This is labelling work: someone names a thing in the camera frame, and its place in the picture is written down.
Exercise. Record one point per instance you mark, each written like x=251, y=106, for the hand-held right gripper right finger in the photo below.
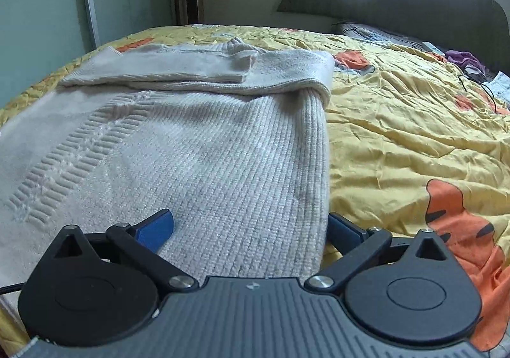
x=344, y=232

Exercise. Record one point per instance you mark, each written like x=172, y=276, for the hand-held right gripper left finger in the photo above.
x=155, y=232

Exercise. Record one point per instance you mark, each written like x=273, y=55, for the white knit sweater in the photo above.
x=219, y=150

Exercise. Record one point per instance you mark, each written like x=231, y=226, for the yellow printed blanket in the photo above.
x=398, y=123

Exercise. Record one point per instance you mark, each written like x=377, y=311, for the patterned pillow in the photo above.
x=378, y=35

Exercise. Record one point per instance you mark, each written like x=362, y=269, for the white remote control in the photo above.
x=433, y=48

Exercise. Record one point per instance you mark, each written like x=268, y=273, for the small grey cloth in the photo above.
x=474, y=73

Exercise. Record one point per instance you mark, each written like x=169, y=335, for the purple cloth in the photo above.
x=464, y=59

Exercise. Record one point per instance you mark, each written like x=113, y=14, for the white printed sheet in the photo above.
x=501, y=85

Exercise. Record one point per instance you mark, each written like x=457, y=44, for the flower print glass sliding door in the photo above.
x=40, y=23

